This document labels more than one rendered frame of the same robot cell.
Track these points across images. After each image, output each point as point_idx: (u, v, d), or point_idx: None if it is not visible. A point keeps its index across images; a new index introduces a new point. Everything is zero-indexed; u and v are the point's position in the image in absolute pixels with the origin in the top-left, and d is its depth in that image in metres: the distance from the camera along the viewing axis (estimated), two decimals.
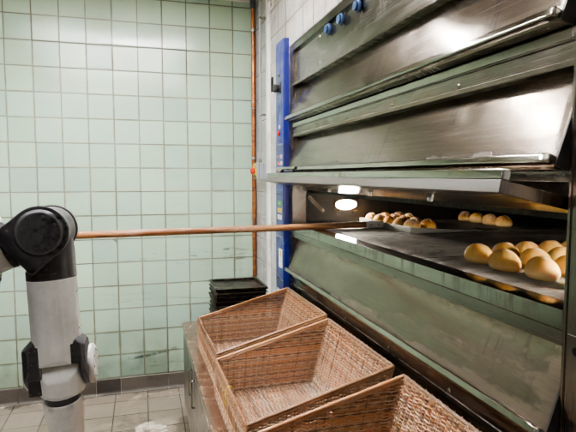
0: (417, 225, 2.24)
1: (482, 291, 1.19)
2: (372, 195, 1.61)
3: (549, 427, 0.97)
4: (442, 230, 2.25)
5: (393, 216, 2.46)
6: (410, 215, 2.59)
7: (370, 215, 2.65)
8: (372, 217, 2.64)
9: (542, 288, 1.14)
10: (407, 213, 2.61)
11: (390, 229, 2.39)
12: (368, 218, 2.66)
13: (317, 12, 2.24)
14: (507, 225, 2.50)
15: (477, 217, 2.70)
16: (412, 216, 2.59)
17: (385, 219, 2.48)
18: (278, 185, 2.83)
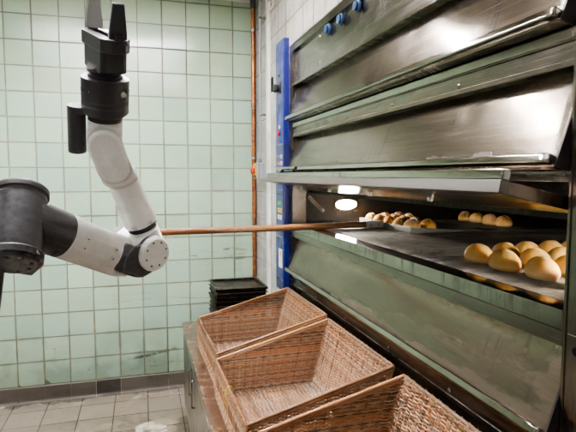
0: (417, 225, 2.24)
1: (482, 291, 1.19)
2: (372, 195, 1.61)
3: (549, 427, 0.97)
4: (442, 230, 2.25)
5: (393, 216, 2.46)
6: (410, 215, 2.59)
7: (370, 215, 2.65)
8: (372, 217, 2.64)
9: (542, 288, 1.14)
10: (407, 213, 2.61)
11: (390, 229, 2.39)
12: (368, 218, 2.66)
13: (317, 12, 2.24)
14: (507, 225, 2.50)
15: (477, 217, 2.70)
16: (412, 216, 2.59)
17: (385, 219, 2.48)
18: (278, 185, 2.83)
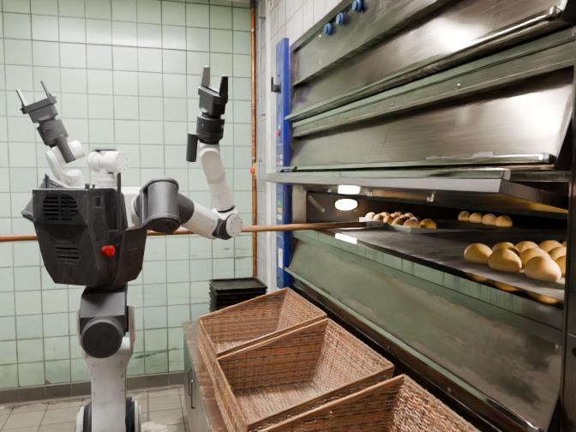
0: (417, 225, 2.24)
1: (482, 291, 1.19)
2: (372, 195, 1.61)
3: (549, 427, 0.97)
4: (442, 230, 2.25)
5: (393, 216, 2.46)
6: (410, 215, 2.59)
7: (370, 215, 2.65)
8: (372, 217, 2.64)
9: (542, 288, 1.14)
10: (407, 213, 2.61)
11: (390, 229, 2.39)
12: (368, 218, 2.66)
13: (317, 12, 2.24)
14: (507, 225, 2.50)
15: (477, 217, 2.70)
16: (412, 216, 2.59)
17: (385, 219, 2.48)
18: (278, 185, 2.83)
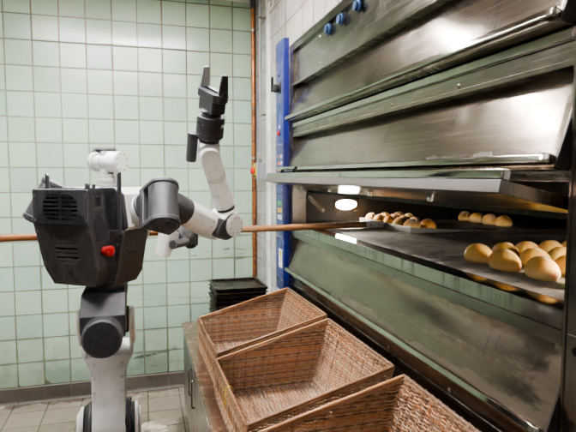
0: (417, 225, 2.24)
1: (482, 291, 1.19)
2: (372, 195, 1.61)
3: (549, 427, 0.97)
4: (442, 230, 2.25)
5: (393, 216, 2.46)
6: (410, 215, 2.59)
7: (370, 215, 2.65)
8: (372, 217, 2.64)
9: (542, 288, 1.14)
10: (407, 213, 2.61)
11: (390, 229, 2.39)
12: (368, 218, 2.66)
13: (317, 12, 2.24)
14: (507, 225, 2.50)
15: (477, 217, 2.70)
16: (412, 216, 2.59)
17: (385, 219, 2.48)
18: (278, 185, 2.83)
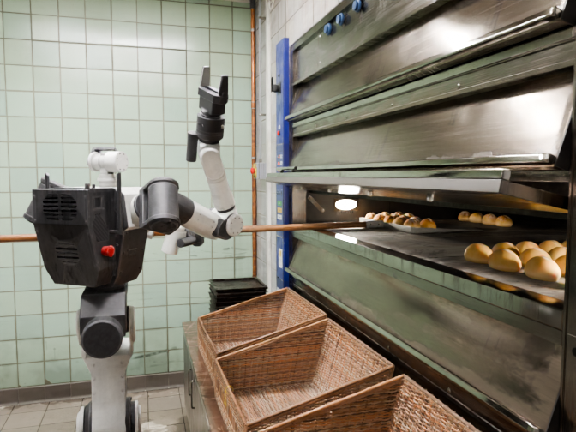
0: (417, 225, 2.24)
1: (482, 291, 1.19)
2: (372, 195, 1.61)
3: (549, 427, 0.97)
4: (442, 230, 2.25)
5: (393, 216, 2.46)
6: (410, 215, 2.59)
7: (370, 215, 2.65)
8: (372, 217, 2.64)
9: (542, 288, 1.14)
10: (407, 213, 2.61)
11: (390, 229, 2.39)
12: (368, 218, 2.66)
13: (317, 12, 2.24)
14: (507, 225, 2.50)
15: (477, 217, 2.70)
16: (412, 216, 2.59)
17: (385, 219, 2.48)
18: (278, 185, 2.83)
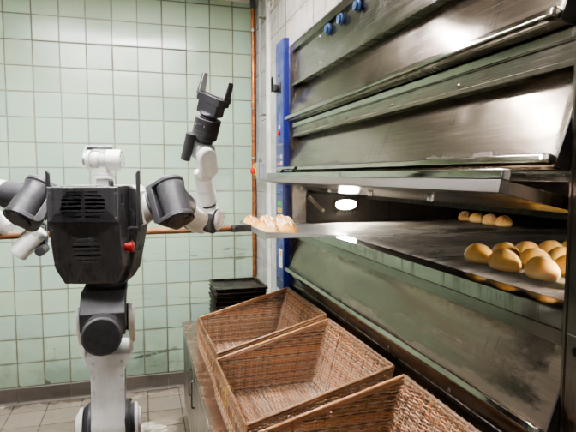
0: (274, 229, 2.08)
1: (482, 291, 1.19)
2: (372, 195, 1.61)
3: (549, 427, 0.97)
4: (303, 235, 2.09)
5: (262, 219, 2.30)
6: (286, 219, 2.43)
7: (247, 218, 2.48)
8: (249, 220, 2.47)
9: (542, 288, 1.14)
10: (285, 217, 2.44)
11: (255, 233, 2.23)
12: (244, 221, 2.49)
13: (317, 12, 2.24)
14: (507, 225, 2.50)
15: (477, 217, 2.70)
16: (289, 219, 2.42)
17: (254, 222, 2.31)
18: (278, 185, 2.83)
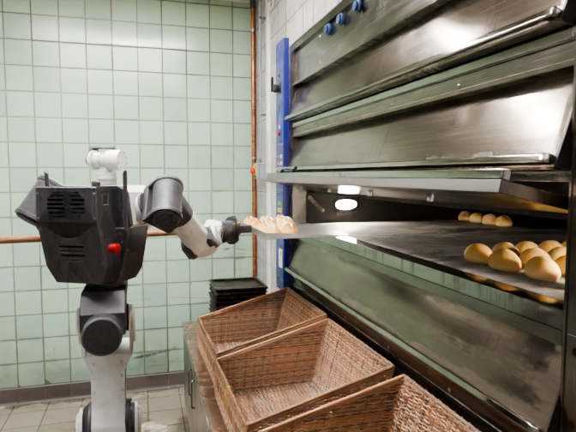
0: (274, 230, 2.08)
1: (482, 291, 1.19)
2: (372, 195, 1.61)
3: (549, 427, 0.97)
4: (303, 235, 2.09)
5: (262, 220, 2.30)
6: (286, 219, 2.43)
7: (247, 219, 2.48)
8: (249, 220, 2.47)
9: (542, 288, 1.14)
10: (285, 217, 2.44)
11: (255, 234, 2.23)
12: (245, 221, 2.49)
13: (317, 12, 2.24)
14: (507, 225, 2.50)
15: (477, 217, 2.70)
16: (289, 219, 2.42)
17: (255, 223, 2.31)
18: (278, 185, 2.83)
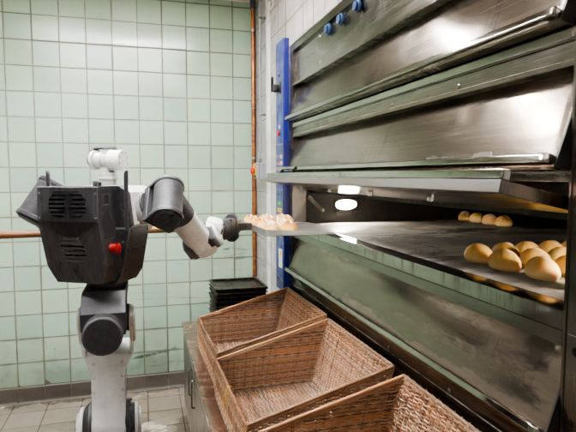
0: (274, 226, 2.08)
1: (482, 291, 1.19)
2: (372, 195, 1.61)
3: (549, 427, 0.97)
4: (303, 232, 2.09)
5: (262, 218, 2.30)
6: (286, 217, 2.43)
7: (248, 217, 2.49)
8: (249, 219, 2.47)
9: (542, 288, 1.14)
10: (285, 215, 2.45)
11: (255, 231, 2.23)
12: (245, 219, 2.49)
13: (317, 12, 2.24)
14: (507, 225, 2.50)
15: (477, 217, 2.70)
16: (289, 218, 2.42)
17: (255, 220, 2.31)
18: (278, 185, 2.83)
